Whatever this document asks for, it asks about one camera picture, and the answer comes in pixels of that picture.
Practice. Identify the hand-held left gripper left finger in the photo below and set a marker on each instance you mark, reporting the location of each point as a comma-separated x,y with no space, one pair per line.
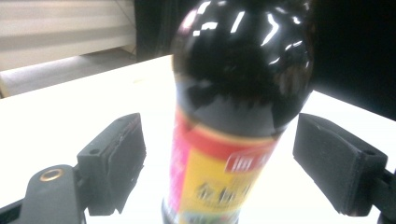
115,161

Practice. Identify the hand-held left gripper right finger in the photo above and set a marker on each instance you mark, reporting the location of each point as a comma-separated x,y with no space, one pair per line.
336,161

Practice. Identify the dark soy sauce bottle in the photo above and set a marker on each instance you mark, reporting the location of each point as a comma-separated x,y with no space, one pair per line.
243,93

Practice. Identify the white table cover board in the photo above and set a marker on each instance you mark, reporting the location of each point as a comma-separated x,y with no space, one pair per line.
62,105

